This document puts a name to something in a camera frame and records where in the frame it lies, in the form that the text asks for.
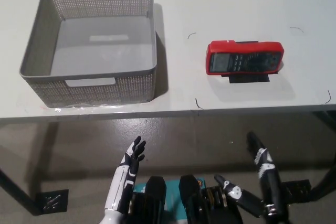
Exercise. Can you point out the black floor foot plate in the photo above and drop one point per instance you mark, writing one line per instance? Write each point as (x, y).
(298, 190)
(52, 201)

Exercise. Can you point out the red digital multimeter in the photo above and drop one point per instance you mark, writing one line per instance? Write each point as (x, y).
(245, 57)

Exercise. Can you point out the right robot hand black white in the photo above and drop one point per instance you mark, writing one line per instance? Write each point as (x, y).
(270, 179)

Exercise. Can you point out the robot torso black teal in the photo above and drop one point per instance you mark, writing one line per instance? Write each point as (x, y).
(189, 197)

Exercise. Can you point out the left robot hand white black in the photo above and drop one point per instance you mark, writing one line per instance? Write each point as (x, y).
(123, 179)

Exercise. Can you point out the black multimeter stand pad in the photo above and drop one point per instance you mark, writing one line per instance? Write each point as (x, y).
(248, 78)

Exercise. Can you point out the grey perforated plastic basket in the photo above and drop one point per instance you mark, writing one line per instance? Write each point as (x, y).
(39, 58)

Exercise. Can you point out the black table leg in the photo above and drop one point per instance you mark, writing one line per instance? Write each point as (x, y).
(15, 190)

